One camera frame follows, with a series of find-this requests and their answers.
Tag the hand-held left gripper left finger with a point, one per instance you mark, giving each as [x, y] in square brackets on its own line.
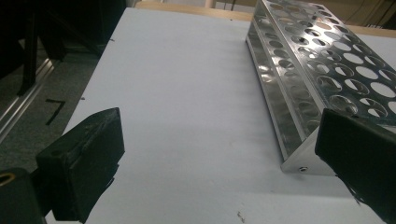
[84, 161]

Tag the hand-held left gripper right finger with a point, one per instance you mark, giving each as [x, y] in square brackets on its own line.
[364, 161]

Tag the metal test tube rack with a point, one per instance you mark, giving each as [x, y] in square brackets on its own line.
[311, 46]

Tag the black metal stand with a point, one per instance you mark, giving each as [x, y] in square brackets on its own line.
[31, 46]

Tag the light wooden furniture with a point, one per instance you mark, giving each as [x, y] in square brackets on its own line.
[367, 15]

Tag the wooden table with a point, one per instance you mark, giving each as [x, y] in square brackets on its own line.
[186, 11]

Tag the aluminium floor rail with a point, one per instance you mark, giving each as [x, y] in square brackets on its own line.
[18, 105]

